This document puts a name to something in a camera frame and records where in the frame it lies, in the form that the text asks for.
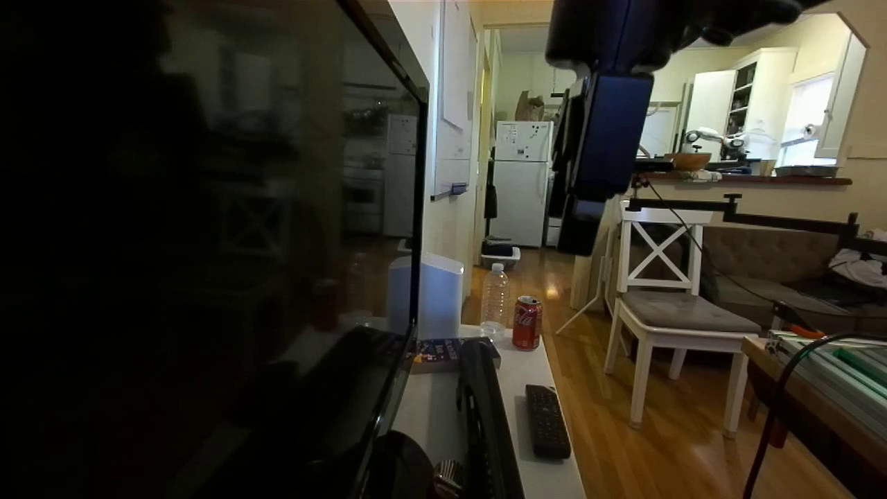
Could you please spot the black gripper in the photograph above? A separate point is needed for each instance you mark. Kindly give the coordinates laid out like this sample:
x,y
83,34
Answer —
x,y
609,134

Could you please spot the long black soundbar speaker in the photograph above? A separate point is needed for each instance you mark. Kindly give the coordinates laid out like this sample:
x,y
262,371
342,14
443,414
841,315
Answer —
x,y
485,434

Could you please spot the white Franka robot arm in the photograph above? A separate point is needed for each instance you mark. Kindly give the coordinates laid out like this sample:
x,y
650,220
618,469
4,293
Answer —
x,y
626,32

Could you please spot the white refrigerator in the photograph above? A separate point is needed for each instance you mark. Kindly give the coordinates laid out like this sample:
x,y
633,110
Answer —
x,y
518,185

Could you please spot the white wooden chair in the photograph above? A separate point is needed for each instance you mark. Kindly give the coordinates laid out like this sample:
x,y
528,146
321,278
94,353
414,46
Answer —
x,y
659,258

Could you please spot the red soda can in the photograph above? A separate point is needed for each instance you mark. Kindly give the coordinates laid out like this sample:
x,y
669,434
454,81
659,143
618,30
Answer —
x,y
528,322

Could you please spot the clear plastic water bottle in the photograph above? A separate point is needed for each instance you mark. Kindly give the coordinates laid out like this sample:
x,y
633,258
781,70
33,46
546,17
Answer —
x,y
496,307

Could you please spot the brown bowl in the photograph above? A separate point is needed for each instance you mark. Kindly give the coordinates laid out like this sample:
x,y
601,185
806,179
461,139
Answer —
x,y
690,161

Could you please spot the cardboard box on refrigerator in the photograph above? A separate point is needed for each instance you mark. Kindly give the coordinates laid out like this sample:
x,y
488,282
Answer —
x,y
529,107

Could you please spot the grey chair cushion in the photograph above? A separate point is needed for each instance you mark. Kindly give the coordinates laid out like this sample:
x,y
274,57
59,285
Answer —
x,y
687,312

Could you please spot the grey brown sofa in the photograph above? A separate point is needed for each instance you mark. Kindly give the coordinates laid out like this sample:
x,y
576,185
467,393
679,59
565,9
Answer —
x,y
766,267

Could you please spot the small colourful printed box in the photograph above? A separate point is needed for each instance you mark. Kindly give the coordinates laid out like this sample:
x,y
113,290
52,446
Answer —
x,y
438,355

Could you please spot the black remote control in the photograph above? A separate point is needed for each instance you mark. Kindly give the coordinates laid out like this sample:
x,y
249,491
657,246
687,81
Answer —
x,y
546,422

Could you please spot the black bar stand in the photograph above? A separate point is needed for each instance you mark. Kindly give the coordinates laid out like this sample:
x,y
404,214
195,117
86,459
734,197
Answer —
x,y
785,220

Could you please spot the white kitchen cabinet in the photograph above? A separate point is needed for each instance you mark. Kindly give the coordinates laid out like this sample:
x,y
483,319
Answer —
x,y
762,98

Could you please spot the white TV console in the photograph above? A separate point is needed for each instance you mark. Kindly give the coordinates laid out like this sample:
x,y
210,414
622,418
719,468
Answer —
x,y
554,482

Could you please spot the aluminium robot table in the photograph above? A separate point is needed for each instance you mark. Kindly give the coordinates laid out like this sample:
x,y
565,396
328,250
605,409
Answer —
x,y
835,390

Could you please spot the black flat screen television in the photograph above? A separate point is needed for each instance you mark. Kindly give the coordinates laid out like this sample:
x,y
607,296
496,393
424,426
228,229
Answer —
x,y
184,232

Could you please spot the white wall board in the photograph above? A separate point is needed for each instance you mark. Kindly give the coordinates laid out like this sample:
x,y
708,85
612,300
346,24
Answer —
x,y
454,93

